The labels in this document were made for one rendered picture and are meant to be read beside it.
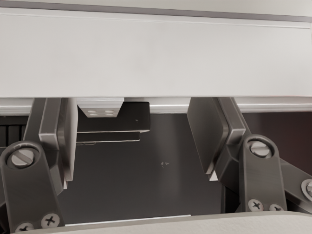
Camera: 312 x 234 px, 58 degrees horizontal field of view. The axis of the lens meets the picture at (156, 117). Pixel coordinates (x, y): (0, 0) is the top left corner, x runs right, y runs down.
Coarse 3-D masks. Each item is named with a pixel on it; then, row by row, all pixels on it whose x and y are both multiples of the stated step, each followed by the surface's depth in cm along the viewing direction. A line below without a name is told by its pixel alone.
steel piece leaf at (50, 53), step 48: (0, 48) 7; (48, 48) 7; (96, 48) 7; (144, 48) 7; (192, 48) 8; (240, 48) 8; (288, 48) 8; (0, 96) 7; (48, 96) 7; (96, 96) 7; (144, 96) 7; (192, 96) 7; (240, 96) 8; (288, 96) 8
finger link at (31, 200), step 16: (16, 144) 8; (32, 144) 9; (0, 160) 8; (16, 160) 8; (32, 160) 8; (16, 176) 8; (32, 176) 8; (48, 176) 8; (16, 192) 7; (32, 192) 7; (48, 192) 8; (16, 208) 7; (32, 208) 7; (48, 208) 7; (16, 224) 7; (32, 224) 7; (48, 224) 7; (64, 224) 7
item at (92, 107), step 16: (80, 112) 34; (96, 112) 28; (112, 112) 29; (128, 112) 35; (144, 112) 36; (80, 128) 34; (96, 128) 34; (112, 128) 35; (128, 128) 35; (144, 128) 35
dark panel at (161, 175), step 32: (160, 128) 68; (256, 128) 73; (288, 128) 74; (96, 160) 65; (128, 160) 66; (160, 160) 68; (192, 160) 69; (288, 160) 74; (64, 192) 63; (96, 192) 64; (128, 192) 66; (160, 192) 67; (192, 192) 68
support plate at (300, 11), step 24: (24, 0) 7; (48, 0) 7; (72, 0) 7; (96, 0) 7; (120, 0) 7; (144, 0) 7; (168, 0) 7; (192, 0) 7; (216, 0) 7; (240, 0) 7; (264, 0) 7; (288, 0) 7
